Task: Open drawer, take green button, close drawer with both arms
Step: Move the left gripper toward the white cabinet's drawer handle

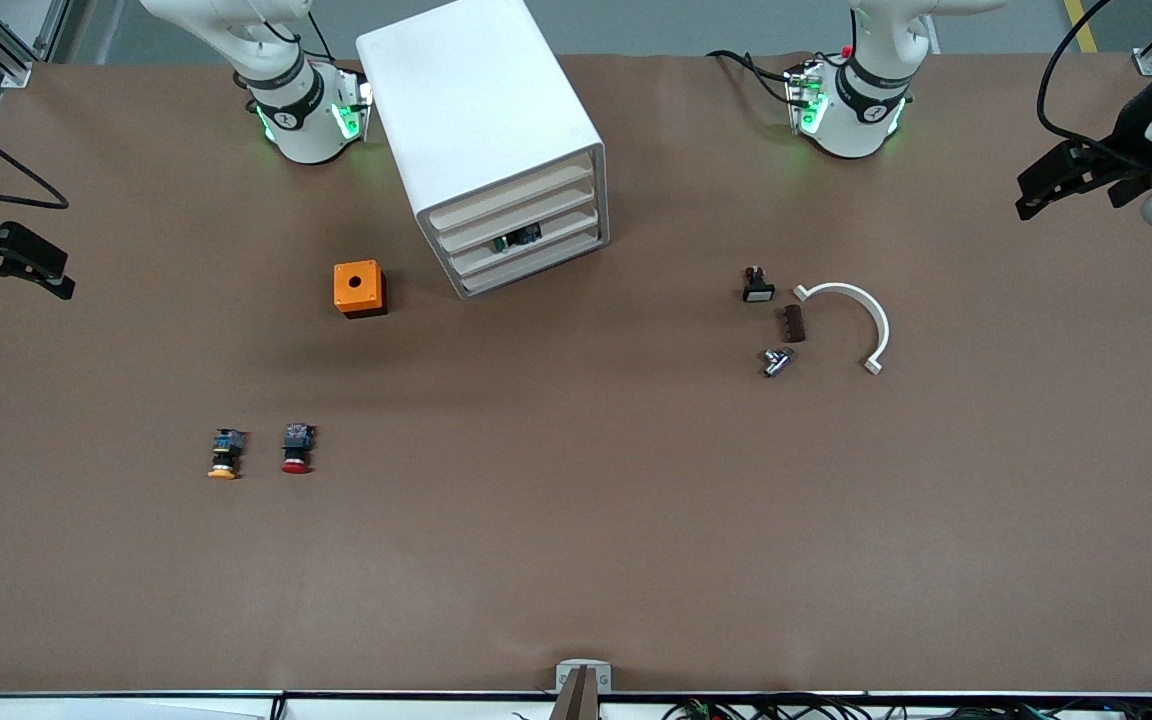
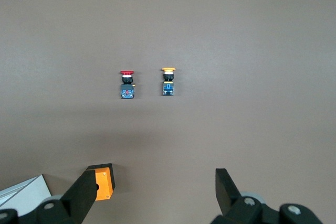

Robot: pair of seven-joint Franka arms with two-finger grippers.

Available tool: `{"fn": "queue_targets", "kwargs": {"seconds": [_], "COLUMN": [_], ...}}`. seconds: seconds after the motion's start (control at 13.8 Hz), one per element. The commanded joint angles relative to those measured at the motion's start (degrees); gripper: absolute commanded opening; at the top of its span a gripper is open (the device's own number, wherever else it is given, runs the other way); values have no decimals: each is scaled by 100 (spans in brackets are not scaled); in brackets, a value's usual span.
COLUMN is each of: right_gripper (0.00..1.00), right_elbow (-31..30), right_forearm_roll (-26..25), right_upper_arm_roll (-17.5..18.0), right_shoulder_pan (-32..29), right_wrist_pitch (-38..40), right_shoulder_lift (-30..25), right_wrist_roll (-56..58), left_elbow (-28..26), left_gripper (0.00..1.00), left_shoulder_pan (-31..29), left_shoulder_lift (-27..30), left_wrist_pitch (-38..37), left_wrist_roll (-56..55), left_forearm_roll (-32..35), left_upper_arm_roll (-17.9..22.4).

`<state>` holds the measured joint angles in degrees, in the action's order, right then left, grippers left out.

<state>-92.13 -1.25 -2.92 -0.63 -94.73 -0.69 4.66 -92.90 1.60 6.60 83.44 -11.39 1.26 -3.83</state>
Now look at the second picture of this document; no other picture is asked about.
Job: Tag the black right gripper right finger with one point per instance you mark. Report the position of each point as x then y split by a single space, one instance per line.
228 195

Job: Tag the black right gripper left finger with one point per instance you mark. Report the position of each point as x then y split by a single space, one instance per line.
78 197

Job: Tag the white drawer cabinet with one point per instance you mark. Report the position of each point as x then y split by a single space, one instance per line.
23 195

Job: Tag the red mushroom push button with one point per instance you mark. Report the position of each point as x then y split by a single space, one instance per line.
127 85

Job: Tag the yellow mushroom push button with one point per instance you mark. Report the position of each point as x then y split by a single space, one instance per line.
168 83

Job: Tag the orange button enclosure box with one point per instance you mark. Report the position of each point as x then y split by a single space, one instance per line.
103 184

